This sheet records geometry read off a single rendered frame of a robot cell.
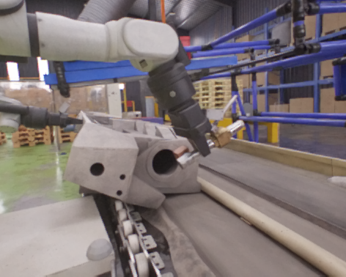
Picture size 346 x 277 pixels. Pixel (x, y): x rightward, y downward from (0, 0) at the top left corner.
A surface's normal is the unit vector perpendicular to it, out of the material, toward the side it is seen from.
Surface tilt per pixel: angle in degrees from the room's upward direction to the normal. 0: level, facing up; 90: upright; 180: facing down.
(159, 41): 86
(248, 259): 0
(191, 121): 90
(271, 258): 0
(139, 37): 86
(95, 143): 38
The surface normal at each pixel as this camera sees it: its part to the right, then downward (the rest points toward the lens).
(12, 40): 0.40, 0.68
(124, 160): 0.36, 0.08
